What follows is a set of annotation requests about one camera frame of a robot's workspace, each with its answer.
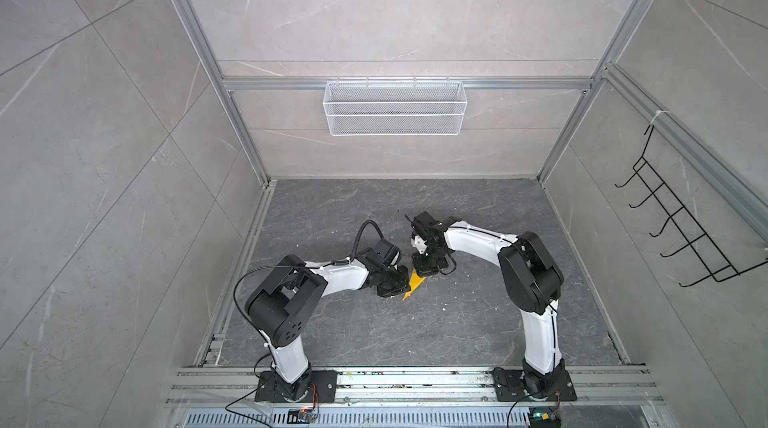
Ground black wire hook rack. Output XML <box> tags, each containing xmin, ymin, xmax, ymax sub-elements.
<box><xmin>614</xmin><ymin>125</ymin><xmax>767</xmax><ymax>288</ymax></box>

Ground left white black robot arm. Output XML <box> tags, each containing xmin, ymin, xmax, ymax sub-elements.
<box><xmin>237</xmin><ymin>249</ymin><xmax>410</xmax><ymax>401</ymax></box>

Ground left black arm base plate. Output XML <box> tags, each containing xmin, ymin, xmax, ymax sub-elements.
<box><xmin>254</xmin><ymin>368</ymin><xmax>339</xmax><ymax>403</ymax></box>

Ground white wire mesh basket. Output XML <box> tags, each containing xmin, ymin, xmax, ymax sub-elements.
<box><xmin>323</xmin><ymin>81</ymin><xmax>468</xmax><ymax>137</ymax></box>

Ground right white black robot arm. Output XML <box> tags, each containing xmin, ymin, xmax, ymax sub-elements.
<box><xmin>410</xmin><ymin>212</ymin><xmax>566</xmax><ymax>399</ymax></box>

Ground yellow square paper sheet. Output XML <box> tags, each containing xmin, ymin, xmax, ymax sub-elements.
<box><xmin>403</xmin><ymin>270</ymin><xmax>426</xmax><ymax>300</ymax></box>

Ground left green circuit board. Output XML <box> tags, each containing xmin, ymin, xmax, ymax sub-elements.
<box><xmin>287</xmin><ymin>408</ymin><xmax>319</xmax><ymax>424</ymax></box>

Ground green circuit board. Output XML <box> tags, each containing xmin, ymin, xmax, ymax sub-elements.
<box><xmin>528</xmin><ymin>408</ymin><xmax>562</xmax><ymax>428</ymax></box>
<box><xmin>287</xmin><ymin>408</ymin><xmax>319</xmax><ymax>424</ymax></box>

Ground aluminium corner frame post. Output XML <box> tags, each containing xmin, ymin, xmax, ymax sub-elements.
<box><xmin>170</xmin><ymin>0</ymin><xmax>270</xmax><ymax>188</ymax></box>

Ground aluminium front rail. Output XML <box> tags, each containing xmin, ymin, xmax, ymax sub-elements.
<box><xmin>164</xmin><ymin>365</ymin><xmax>663</xmax><ymax>408</ymax></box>

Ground right green circuit board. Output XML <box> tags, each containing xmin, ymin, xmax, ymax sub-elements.
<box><xmin>528</xmin><ymin>408</ymin><xmax>562</xmax><ymax>428</ymax></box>

